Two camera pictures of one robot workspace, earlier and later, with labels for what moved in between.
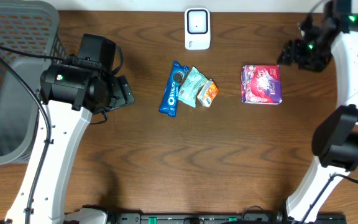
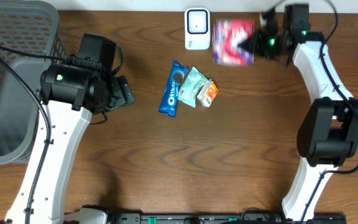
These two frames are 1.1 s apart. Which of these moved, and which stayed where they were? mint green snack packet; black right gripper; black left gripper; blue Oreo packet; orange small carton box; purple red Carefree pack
Moved: black right gripper; purple red Carefree pack
Stayed: blue Oreo packet; orange small carton box; mint green snack packet; black left gripper
